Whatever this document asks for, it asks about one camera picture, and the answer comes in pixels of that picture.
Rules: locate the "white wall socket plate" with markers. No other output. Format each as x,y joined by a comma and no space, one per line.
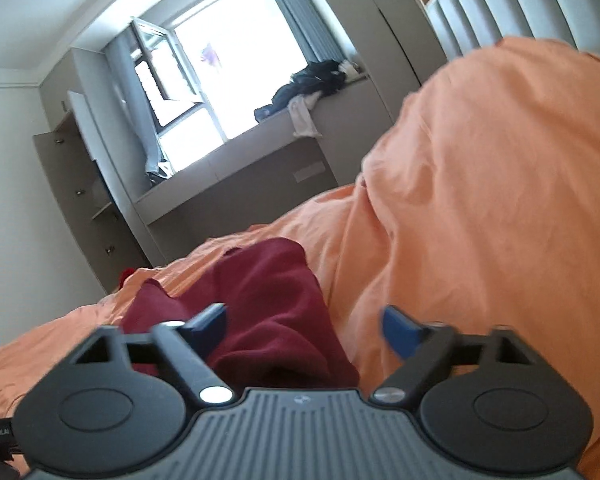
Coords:
310,171

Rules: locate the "white wardrobe door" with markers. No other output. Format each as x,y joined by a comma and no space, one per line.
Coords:
84,125

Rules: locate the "maroon garment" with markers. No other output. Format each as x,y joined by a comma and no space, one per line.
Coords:
270,300

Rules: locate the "tall grey closed wardrobe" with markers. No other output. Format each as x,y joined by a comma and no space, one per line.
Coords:
395,25

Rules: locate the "white garment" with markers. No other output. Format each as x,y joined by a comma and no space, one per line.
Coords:
302,117

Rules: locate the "open grey wardrobe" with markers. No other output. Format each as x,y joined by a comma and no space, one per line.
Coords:
75,185

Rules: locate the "orange blanket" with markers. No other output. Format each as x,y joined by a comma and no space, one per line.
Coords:
480,185

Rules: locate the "purple hanging garment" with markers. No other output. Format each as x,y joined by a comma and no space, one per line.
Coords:
210,55

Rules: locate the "red cloth item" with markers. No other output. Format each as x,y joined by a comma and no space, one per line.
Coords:
127,276

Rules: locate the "grey-blue curtain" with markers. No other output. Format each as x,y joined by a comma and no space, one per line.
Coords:
130,100
305,10

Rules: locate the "grey window bench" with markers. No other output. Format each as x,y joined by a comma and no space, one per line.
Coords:
240,185

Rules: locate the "grey padded headboard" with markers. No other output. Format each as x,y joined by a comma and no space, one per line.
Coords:
510,0

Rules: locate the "pile of dark clothes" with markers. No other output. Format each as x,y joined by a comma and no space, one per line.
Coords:
310,85

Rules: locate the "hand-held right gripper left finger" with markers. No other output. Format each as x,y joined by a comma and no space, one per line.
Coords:
206,329

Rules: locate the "window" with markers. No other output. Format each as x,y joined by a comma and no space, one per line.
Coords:
215,85

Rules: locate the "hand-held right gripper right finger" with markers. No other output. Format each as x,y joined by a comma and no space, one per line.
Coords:
402,332

